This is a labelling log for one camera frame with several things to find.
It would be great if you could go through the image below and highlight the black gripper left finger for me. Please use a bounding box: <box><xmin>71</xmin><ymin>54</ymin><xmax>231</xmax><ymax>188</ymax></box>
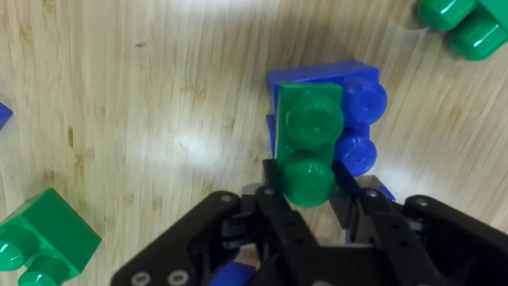
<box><xmin>109</xmin><ymin>158</ymin><xmax>319</xmax><ymax>286</ymax></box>

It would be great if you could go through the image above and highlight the square blue toy block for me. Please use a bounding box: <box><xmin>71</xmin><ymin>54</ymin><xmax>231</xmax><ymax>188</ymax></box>
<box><xmin>265</xmin><ymin>59</ymin><xmax>389</xmax><ymax>180</ymax></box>

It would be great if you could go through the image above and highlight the small green toy block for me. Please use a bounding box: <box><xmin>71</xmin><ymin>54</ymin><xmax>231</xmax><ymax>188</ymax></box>
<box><xmin>274</xmin><ymin>81</ymin><xmax>346</xmax><ymax>210</ymax></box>

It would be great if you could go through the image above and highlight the small blue toy block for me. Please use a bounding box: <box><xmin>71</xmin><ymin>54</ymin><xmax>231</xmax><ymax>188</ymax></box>
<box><xmin>0</xmin><ymin>102</ymin><xmax>14</xmax><ymax>131</ymax></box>

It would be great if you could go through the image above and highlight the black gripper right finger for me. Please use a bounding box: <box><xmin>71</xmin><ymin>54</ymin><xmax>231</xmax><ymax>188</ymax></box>
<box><xmin>331</xmin><ymin>161</ymin><xmax>508</xmax><ymax>286</ymax></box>

